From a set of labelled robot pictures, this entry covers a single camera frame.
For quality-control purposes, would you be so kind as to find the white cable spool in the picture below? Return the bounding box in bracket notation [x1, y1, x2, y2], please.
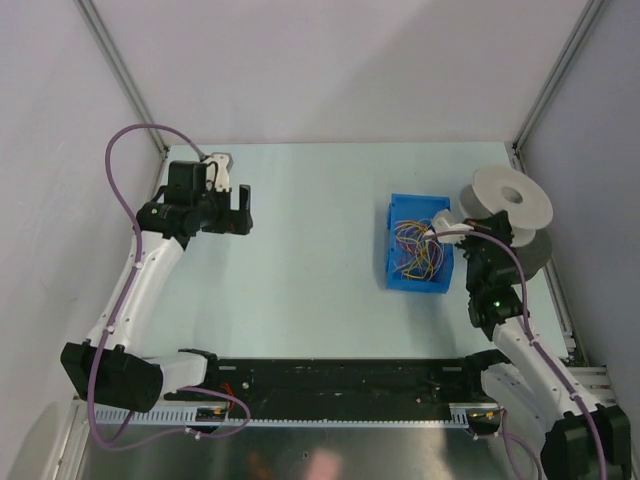
[459, 165, 553, 247]

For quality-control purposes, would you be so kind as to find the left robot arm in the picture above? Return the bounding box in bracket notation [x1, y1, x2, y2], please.
[60, 152, 253, 413]

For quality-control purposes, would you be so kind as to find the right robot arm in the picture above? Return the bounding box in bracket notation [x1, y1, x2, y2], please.
[456, 212, 632, 479]

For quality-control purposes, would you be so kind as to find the blue plastic bin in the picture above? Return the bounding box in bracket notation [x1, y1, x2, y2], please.
[385, 193, 454, 294]

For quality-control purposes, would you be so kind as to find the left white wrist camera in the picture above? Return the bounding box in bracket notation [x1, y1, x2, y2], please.
[204, 152, 233, 192]

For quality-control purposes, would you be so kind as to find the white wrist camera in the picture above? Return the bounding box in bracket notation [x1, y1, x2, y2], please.
[424, 209, 473, 245]
[204, 152, 233, 192]

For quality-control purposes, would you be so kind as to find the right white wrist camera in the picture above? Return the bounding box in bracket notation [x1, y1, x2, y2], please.
[424, 209, 473, 245]

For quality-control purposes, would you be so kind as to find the bundle of coloured wires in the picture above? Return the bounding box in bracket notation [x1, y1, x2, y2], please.
[391, 215, 449, 282]

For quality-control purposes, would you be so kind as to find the dark grey cable spool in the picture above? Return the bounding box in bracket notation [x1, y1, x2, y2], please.
[513, 229, 552, 281]

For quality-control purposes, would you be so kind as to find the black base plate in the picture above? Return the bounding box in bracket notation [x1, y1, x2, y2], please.
[166, 350, 499, 422]

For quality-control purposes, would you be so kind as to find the slotted grey cable duct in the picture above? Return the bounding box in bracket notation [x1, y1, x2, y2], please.
[88, 403, 471, 428]

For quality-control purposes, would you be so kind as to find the left aluminium frame post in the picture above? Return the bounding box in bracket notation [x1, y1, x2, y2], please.
[72, 0, 169, 156]

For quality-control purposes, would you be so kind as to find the aluminium frame post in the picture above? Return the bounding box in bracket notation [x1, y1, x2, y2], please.
[511, 0, 610, 154]
[72, 0, 169, 156]

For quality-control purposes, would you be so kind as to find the right aluminium frame post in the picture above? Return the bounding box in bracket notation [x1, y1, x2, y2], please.
[511, 0, 610, 154]

